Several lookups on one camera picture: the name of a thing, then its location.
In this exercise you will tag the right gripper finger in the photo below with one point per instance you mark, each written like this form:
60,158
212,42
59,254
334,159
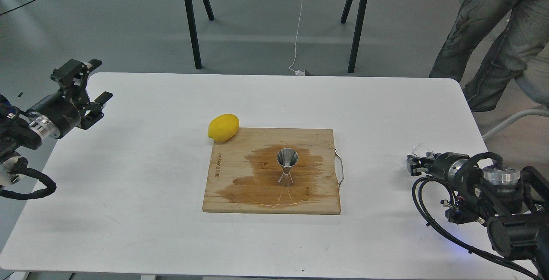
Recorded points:
416,168
427,159

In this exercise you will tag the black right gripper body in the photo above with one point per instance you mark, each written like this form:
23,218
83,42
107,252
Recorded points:
446,166

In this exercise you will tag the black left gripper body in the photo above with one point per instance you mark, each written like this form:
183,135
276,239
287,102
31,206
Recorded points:
55,115

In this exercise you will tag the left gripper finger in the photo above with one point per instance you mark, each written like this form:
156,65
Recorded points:
72,77
92,112

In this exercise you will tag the steel double jigger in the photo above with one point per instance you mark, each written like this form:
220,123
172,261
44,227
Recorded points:
287,158

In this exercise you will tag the clear glass cup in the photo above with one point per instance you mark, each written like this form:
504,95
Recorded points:
422,150

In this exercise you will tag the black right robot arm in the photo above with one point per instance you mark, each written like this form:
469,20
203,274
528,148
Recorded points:
511,204

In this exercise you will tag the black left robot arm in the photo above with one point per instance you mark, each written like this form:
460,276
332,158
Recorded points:
15,133

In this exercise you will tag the yellow lemon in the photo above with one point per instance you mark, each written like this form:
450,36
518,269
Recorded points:
223,127

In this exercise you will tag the wooden cutting board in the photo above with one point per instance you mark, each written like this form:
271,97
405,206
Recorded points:
243,173

